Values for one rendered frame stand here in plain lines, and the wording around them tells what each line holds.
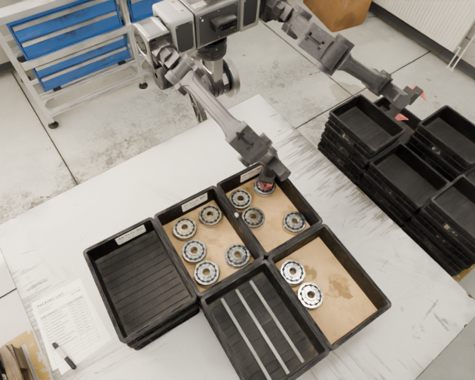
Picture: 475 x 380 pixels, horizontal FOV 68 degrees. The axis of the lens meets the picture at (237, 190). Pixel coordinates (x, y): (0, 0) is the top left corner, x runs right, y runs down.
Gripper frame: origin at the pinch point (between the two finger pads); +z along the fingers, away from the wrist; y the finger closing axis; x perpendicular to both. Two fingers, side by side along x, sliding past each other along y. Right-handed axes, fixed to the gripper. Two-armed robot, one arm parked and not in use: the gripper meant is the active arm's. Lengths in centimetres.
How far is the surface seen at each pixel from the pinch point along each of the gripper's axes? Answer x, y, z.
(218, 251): 9.9, -36.8, 5.7
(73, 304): 61, -74, 21
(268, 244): -9.6, -26.8, 5.0
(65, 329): 59, -84, 21
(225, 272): 4.1, -44.5, 5.9
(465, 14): -114, 252, 26
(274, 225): -9.3, -17.0, 4.7
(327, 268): -35.8, -29.1, 4.6
